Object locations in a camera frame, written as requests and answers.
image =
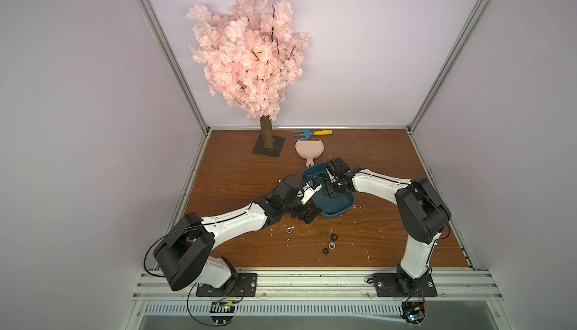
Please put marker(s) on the blue yellow toy rake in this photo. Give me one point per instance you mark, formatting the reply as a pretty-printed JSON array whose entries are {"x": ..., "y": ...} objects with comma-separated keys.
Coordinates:
[{"x": 304, "y": 135}]

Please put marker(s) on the pink toy dustpan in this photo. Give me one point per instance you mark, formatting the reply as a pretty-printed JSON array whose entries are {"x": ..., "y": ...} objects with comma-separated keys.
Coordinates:
[{"x": 309, "y": 150}]

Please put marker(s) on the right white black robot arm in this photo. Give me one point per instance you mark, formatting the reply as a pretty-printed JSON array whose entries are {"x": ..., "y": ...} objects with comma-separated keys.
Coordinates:
[{"x": 423, "y": 213}]

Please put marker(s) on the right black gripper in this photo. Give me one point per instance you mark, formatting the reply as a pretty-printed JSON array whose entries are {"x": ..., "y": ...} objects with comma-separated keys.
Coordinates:
[{"x": 333, "y": 185}]

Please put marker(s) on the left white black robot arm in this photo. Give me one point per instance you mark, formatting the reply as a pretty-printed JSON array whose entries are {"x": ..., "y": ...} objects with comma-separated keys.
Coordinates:
[{"x": 184, "y": 254}]

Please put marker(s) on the left circuit board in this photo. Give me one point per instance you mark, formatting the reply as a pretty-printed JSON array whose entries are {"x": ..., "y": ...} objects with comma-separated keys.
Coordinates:
[{"x": 222, "y": 312}]

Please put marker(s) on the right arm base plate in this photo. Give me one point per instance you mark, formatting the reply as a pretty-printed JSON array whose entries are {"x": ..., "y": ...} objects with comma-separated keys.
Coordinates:
[{"x": 401, "y": 285}]

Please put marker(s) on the circuit board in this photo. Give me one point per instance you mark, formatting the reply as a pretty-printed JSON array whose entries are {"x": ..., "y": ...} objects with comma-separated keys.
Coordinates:
[
  {"x": 222, "y": 312},
  {"x": 413, "y": 312}
]

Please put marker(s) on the right circuit board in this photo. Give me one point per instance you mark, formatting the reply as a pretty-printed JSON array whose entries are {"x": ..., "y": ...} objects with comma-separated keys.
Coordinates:
[{"x": 413, "y": 312}]

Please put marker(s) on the teal plastic storage box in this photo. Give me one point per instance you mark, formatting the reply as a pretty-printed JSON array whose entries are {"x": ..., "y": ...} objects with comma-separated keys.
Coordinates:
[{"x": 329, "y": 207}]

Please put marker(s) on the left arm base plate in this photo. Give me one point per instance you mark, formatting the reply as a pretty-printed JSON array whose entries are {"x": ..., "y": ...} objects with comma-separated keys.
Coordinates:
[{"x": 239, "y": 285}]

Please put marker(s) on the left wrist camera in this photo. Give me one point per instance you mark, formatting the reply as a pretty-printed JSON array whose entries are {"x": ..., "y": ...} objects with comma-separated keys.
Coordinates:
[{"x": 310, "y": 188}]

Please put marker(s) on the aluminium front rail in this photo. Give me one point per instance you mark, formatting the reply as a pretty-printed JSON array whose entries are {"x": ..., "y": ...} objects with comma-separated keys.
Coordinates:
[{"x": 351, "y": 284}]

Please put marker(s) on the pink artificial blossom tree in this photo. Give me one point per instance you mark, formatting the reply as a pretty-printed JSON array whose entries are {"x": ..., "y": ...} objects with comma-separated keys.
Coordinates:
[{"x": 250, "y": 57}]

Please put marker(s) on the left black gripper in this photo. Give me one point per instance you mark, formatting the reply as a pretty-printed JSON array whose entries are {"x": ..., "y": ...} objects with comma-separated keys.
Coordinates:
[{"x": 312, "y": 216}]

